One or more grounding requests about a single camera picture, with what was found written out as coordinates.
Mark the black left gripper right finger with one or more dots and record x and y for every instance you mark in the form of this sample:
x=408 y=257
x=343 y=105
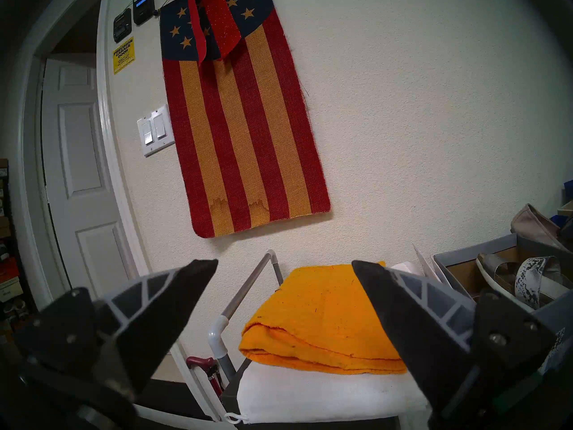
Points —
x=425 y=335

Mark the black keypad blue display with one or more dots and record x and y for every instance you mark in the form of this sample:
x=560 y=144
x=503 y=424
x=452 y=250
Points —
x=143 y=7

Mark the black wall control box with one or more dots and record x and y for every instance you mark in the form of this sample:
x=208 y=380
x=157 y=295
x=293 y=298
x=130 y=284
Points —
x=121 y=25

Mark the white double light switch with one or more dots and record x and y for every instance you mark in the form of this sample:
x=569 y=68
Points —
x=154 y=131

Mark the thin red cane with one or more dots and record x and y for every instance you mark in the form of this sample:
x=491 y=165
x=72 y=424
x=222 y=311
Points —
x=203 y=362

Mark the grey cardboard shoe box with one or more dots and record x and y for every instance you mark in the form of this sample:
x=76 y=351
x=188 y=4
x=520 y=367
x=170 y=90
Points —
x=465 y=254

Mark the white panel door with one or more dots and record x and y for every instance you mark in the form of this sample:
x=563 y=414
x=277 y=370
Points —
x=85 y=165

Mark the red orange striped flag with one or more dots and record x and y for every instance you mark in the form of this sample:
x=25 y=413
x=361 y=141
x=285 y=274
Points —
x=246 y=120

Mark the folded white cloth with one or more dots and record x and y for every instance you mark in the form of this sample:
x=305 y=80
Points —
x=229 y=395

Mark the yellow wall sticker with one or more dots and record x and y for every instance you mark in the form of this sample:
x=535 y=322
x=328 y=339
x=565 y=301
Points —
x=123 y=55

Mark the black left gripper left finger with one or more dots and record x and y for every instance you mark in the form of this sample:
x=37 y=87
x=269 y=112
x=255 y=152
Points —
x=147 y=312

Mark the white printed box lid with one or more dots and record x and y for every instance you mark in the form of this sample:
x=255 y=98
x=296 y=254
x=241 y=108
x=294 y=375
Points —
x=427 y=268

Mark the silver snake-print platform sandal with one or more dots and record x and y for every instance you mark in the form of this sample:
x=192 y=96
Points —
x=530 y=277

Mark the beige ballet shoe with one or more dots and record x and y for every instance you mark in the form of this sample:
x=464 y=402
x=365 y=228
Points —
x=532 y=225

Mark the open blue shoe box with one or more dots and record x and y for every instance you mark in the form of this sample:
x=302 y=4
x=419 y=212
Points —
x=567 y=187

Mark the folded orange cloth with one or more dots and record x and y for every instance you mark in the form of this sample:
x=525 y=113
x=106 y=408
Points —
x=322 y=317

